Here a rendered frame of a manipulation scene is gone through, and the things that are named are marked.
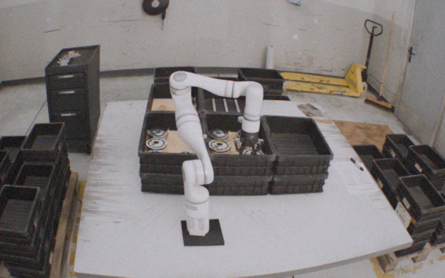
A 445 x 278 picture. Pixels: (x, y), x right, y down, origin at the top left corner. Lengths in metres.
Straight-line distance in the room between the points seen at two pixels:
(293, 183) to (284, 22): 3.64
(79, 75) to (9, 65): 2.79
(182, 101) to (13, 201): 1.26
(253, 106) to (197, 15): 3.45
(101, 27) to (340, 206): 4.02
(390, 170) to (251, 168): 1.58
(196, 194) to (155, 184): 0.36
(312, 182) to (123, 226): 0.92
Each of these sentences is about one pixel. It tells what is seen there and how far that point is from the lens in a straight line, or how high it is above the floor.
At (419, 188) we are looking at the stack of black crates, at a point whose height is 0.49.
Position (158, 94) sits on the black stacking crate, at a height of 0.86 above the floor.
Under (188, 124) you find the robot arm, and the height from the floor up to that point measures 1.11.
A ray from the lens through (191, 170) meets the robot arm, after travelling 1.37.
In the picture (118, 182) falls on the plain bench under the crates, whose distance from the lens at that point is 1.86.
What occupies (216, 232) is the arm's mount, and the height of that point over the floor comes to 0.72.
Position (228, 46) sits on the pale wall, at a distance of 5.12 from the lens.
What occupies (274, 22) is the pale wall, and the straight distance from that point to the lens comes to 5.17.
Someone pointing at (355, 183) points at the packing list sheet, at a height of 0.70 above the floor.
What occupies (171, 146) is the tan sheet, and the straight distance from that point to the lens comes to 1.88.
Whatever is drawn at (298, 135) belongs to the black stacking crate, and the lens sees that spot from 2.10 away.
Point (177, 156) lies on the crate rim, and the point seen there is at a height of 0.92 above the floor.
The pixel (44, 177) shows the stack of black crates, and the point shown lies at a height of 0.38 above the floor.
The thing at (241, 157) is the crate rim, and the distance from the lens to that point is 1.66.
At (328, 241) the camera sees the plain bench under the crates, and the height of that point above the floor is 0.70.
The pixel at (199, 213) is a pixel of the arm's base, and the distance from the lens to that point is 1.48.
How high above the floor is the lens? 1.81
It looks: 30 degrees down
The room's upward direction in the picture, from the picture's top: 5 degrees clockwise
